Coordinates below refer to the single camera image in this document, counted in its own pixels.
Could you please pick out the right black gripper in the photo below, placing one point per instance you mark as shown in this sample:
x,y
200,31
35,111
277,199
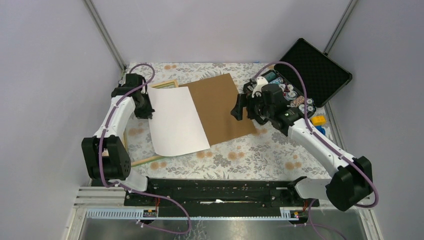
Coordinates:
x,y
249,102

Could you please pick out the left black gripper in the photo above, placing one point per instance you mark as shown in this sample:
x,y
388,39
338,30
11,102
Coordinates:
x,y
147,113

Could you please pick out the brown backing board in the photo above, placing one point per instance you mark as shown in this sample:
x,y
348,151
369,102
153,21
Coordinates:
x,y
214,98

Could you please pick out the sea landscape photo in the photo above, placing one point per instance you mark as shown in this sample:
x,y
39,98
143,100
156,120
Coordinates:
x,y
175,127

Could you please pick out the wooden picture frame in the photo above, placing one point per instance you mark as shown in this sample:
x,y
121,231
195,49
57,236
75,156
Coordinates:
x,y
162,85

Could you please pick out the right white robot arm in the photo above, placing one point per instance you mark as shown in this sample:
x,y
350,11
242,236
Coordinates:
x,y
350,178

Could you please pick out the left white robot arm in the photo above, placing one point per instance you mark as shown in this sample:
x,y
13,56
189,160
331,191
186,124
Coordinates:
x,y
105,154

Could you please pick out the floral tablecloth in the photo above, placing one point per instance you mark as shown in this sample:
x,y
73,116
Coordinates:
x,y
264,155

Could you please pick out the yellow toy block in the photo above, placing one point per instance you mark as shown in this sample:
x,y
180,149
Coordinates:
x,y
318,120

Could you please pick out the blue toy block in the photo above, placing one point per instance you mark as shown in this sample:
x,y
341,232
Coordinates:
x,y
321,129

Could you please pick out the black poker chip case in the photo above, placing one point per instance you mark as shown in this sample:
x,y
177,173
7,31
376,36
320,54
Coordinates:
x,y
303,80

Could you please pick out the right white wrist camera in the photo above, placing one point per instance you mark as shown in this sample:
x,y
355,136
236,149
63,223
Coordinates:
x,y
260,82

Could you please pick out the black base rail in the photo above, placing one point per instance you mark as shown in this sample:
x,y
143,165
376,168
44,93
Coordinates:
x,y
208,198

